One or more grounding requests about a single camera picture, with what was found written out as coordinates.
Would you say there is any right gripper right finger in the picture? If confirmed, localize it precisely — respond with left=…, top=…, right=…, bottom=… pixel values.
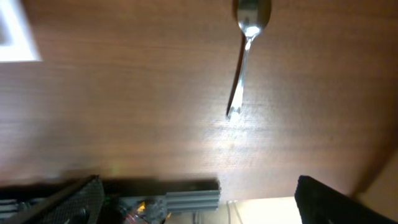
left=294, top=175, right=397, bottom=224

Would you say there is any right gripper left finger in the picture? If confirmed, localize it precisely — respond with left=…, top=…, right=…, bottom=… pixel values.
left=1, top=175, right=105, bottom=224

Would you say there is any metal spoon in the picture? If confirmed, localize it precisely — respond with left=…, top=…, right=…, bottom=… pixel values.
left=226, top=0, right=272, bottom=120

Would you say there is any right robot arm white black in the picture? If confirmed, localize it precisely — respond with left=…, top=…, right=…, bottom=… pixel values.
left=1, top=175, right=393, bottom=223

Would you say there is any white plastic cutlery tray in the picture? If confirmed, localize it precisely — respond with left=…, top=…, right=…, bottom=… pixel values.
left=1, top=0, right=42, bottom=63

